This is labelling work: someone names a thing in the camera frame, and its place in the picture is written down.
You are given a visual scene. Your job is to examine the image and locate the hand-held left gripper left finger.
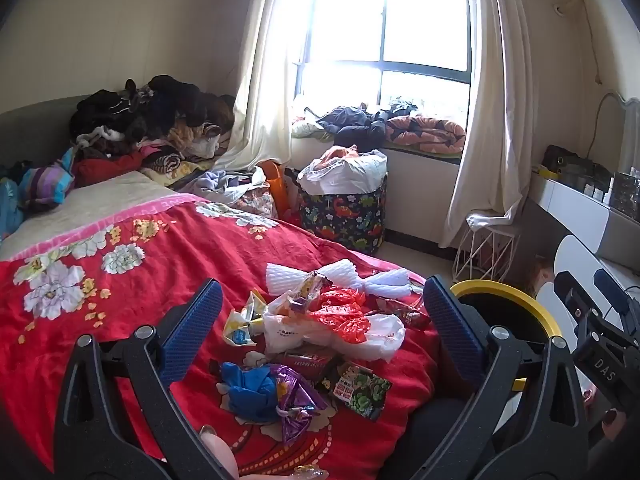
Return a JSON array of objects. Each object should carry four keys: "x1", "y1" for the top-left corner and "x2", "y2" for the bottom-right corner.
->
[{"x1": 54, "y1": 278, "x2": 236, "y2": 480}]

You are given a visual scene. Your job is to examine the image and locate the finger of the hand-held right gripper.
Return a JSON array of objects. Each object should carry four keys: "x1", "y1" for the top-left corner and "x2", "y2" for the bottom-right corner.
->
[
  {"x1": 554, "y1": 271, "x2": 601, "y2": 326},
  {"x1": 594, "y1": 269, "x2": 632, "y2": 313}
]

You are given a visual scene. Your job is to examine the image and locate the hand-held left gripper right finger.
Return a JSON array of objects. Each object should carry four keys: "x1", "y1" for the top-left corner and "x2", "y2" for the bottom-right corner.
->
[{"x1": 415, "y1": 274, "x2": 590, "y2": 480}]

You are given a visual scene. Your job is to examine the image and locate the yellow white snack bag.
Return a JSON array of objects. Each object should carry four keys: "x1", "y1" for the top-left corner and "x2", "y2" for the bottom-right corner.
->
[{"x1": 222, "y1": 290, "x2": 271, "y2": 348}]

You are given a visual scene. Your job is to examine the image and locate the dark red snack wrapper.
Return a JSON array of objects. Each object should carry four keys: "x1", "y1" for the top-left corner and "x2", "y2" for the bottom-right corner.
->
[{"x1": 370, "y1": 294, "x2": 432, "y2": 331}]

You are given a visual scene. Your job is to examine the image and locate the yellow rimmed black trash bin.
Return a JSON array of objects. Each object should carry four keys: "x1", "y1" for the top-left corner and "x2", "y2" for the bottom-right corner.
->
[{"x1": 400, "y1": 280, "x2": 563, "y2": 480}]

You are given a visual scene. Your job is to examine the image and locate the blue rubber glove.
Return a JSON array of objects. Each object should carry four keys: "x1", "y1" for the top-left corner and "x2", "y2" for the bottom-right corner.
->
[{"x1": 217, "y1": 362, "x2": 281, "y2": 423}]

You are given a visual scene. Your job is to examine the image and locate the white plastic bag orange print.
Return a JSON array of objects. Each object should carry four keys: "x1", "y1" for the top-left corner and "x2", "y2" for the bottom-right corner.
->
[{"x1": 262, "y1": 305, "x2": 406, "y2": 363}]

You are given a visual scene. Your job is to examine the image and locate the green pea snack packet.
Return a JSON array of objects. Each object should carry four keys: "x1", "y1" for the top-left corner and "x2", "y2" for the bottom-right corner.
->
[{"x1": 315, "y1": 361, "x2": 393, "y2": 421}]

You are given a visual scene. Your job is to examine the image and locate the red plastic bag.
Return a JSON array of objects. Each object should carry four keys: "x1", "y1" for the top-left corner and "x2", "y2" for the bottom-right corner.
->
[{"x1": 310, "y1": 287, "x2": 372, "y2": 344}]

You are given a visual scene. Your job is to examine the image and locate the red snack packet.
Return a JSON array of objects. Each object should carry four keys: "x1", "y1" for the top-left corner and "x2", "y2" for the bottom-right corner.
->
[{"x1": 270, "y1": 350, "x2": 347, "y2": 370}]

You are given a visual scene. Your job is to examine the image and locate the small orange purple wrapper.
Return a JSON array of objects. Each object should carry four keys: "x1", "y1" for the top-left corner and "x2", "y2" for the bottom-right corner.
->
[{"x1": 284, "y1": 270, "x2": 327, "y2": 317}]

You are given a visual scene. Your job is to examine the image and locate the purple foil wrapper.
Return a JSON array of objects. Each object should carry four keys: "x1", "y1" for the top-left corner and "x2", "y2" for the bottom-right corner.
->
[{"x1": 269, "y1": 365, "x2": 329, "y2": 446}]

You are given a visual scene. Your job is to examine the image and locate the person's right hand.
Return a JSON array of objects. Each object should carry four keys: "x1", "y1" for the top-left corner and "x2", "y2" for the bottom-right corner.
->
[{"x1": 580, "y1": 385, "x2": 626, "y2": 441}]

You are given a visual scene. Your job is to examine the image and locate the person's left hand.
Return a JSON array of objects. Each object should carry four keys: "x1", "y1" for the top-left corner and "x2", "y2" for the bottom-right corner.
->
[{"x1": 200, "y1": 425, "x2": 328, "y2": 480}]

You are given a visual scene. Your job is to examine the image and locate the pink printed cardboard box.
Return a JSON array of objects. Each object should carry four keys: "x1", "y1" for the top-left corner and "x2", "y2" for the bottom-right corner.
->
[{"x1": 525, "y1": 260, "x2": 556, "y2": 296}]

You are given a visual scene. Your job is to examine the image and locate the white dressing table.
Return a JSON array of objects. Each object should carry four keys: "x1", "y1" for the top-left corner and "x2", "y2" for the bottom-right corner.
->
[{"x1": 535, "y1": 235, "x2": 640, "y2": 411}]

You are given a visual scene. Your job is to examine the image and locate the red floral blanket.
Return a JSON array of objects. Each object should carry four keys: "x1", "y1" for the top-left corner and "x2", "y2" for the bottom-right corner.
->
[{"x1": 0, "y1": 195, "x2": 441, "y2": 476}]

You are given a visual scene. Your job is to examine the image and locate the clear cosmetics organizer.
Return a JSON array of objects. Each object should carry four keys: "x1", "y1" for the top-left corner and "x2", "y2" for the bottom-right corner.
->
[{"x1": 607, "y1": 170, "x2": 640, "y2": 218}]

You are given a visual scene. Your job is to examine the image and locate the white cloth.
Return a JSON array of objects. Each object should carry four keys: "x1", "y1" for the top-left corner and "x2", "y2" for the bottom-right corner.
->
[{"x1": 466, "y1": 211, "x2": 521, "y2": 235}]

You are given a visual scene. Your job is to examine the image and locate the dark bag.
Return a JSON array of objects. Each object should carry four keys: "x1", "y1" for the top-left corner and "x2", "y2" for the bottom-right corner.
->
[{"x1": 542, "y1": 145, "x2": 616, "y2": 183}]

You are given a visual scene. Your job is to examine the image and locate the floral tote bag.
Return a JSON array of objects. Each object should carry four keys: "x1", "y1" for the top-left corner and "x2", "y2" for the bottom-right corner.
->
[{"x1": 235, "y1": 185, "x2": 278, "y2": 218}]

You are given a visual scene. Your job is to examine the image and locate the lavender white clothes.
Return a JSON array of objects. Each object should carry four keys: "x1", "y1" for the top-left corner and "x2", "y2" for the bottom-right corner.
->
[{"x1": 192, "y1": 166, "x2": 271, "y2": 206}]

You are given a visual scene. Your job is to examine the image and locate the dinosaur print fabric basket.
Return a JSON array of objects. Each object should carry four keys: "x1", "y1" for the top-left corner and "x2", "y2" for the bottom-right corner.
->
[{"x1": 298, "y1": 172, "x2": 388, "y2": 256}]

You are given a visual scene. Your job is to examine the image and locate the wavy silver framed mirror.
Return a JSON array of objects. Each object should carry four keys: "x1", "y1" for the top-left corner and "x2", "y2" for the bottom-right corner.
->
[{"x1": 592, "y1": 90, "x2": 640, "y2": 186}]

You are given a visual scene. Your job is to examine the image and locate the beige sheet with pink trim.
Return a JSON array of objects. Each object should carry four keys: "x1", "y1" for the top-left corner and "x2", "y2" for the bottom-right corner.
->
[{"x1": 0, "y1": 170, "x2": 201, "y2": 261}]

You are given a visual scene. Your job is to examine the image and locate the large white plastic bag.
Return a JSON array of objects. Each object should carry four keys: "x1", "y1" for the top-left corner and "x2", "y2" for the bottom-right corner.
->
[{"x1": 298, "y1": 146, "x2": 388, "y2": 196}]

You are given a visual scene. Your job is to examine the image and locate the striped purple blue pillow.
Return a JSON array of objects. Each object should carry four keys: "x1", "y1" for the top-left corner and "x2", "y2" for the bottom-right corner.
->
[{"x1": 17, "y1": 147, "x2": 76, "y2": 211}]

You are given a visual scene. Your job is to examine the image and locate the blue cloth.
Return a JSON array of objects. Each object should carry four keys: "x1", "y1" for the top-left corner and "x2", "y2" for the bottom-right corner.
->
[{"x1": 0, "y1": 165, "x2": 26, "y2": 241}]

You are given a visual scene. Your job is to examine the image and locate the pile of dark clothes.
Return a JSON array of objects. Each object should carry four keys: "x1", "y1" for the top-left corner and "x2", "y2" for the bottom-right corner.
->
[{"x1": 70, "y1": 75, "x2": 236, "y2": 176}]

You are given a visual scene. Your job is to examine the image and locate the dark blue jacket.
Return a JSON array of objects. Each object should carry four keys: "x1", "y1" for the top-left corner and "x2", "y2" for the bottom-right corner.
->
[{"x1": 317, "y1": 102, "x2": 418, "y2": 148}]

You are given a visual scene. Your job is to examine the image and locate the green white pillow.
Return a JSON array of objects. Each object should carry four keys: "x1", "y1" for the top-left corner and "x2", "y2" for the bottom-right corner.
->
[{"x1": 291, "y1": 107, "x2": 331, "y2": 138}]

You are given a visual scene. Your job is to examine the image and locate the grey headboard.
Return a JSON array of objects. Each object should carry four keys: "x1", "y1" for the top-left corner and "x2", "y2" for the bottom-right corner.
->
[{"x1": 0, "y1": 95, "x2": 96, "y2": 171}]

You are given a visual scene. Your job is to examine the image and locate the dark framed window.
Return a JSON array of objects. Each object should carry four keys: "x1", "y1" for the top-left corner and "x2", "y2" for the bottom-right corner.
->
[{"x1": 292, "y1": 0, "x2": 473, "y2": 111}]

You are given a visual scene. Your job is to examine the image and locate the white wire stool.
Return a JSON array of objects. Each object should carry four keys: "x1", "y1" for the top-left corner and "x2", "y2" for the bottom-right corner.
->
[{"x1": 452, "y1": 212, "x2": 521, "y2": 286}]

